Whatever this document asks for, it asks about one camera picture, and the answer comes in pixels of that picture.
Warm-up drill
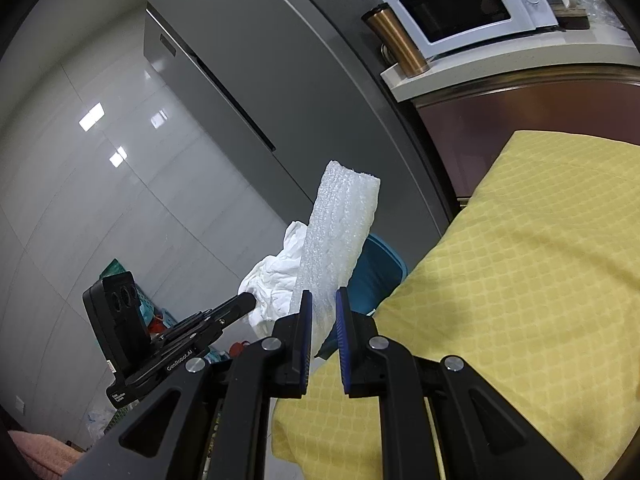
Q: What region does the kitchen counter with pink cabinets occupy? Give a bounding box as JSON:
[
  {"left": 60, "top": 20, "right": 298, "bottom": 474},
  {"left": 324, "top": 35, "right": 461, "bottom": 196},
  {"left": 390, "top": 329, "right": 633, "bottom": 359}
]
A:
[{"left": 380, "top": 25, "right": 640, "bottom": 203}]

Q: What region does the copper thermos flask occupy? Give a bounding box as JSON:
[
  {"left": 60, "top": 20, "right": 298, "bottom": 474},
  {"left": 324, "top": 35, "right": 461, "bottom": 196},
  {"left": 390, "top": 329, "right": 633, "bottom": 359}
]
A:
[{"left": 361, "top": 2, "right": 430, "bottom": 78}]

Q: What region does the white tissue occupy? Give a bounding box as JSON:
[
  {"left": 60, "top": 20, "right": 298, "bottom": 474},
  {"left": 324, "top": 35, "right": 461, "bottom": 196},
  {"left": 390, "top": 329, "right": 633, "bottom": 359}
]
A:
[{"left": 237, "top": 220, "right": 312, "bottom": 341}]

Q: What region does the clear plastic bag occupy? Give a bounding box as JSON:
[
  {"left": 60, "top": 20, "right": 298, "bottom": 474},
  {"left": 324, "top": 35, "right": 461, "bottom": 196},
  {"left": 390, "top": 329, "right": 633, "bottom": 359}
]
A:
[{"left": 565, "top": 0, "right": 628, "bottom": 27}]

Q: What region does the white microwave oven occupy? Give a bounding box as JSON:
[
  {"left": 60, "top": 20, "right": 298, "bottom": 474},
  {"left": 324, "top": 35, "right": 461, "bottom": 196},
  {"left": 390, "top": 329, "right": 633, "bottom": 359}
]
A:
[{"left": 380, "top": 0, "right": 559, "bottom": 61}]

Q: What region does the person's left forearm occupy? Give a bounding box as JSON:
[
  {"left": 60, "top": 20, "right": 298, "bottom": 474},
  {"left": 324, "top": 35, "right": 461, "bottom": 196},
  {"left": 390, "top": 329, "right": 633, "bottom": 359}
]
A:
[{"left": 7, "top": 430, "right": 88, "bottom": 478}]

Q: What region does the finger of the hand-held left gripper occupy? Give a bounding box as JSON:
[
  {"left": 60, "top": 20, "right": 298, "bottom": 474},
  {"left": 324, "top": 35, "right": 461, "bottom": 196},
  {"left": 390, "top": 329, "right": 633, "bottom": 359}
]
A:
[{"left": 197, "top": 293, "right": 256, "bottom": 335}]

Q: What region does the yellow patterned tablecloth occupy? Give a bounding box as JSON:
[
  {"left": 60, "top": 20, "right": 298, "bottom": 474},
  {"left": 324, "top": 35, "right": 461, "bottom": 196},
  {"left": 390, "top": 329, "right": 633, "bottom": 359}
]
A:
[{"left": 270, "top": 130, "right": 640, "bottom": 480}]

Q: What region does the grey refrigerator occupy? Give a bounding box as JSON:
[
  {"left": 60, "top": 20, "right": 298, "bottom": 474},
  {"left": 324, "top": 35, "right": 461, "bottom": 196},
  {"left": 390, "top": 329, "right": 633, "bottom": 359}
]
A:
[{"left": 142, "top": 0, "right": 456, "bottom": 241}]

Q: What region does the white bubble wrap sheet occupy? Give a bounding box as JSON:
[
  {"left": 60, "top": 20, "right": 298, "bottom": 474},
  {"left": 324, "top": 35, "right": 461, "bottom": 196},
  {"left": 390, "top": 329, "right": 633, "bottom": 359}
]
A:
[{"left": 292, "top": 160, "right": 383, "bottom": 358}]

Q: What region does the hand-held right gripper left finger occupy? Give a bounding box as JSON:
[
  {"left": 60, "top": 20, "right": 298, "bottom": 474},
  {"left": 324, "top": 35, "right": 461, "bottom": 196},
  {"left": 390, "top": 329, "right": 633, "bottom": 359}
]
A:
[{"left": 60, "top": 290, "right": 315, "bottom": 480}]

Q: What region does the blue plastic bin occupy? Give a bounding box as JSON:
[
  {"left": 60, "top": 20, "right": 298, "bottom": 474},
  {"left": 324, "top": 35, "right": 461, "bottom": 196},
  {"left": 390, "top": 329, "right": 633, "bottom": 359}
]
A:
[{"left": 320, "top": 234, "right": 408, "bottom": 358}]

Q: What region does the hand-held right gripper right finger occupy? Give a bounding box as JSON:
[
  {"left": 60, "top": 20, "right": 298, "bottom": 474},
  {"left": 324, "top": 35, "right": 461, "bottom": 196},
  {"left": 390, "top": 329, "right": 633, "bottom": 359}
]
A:
[{"left": 335, "top": 286, "right": 586, "bottom": 480}]

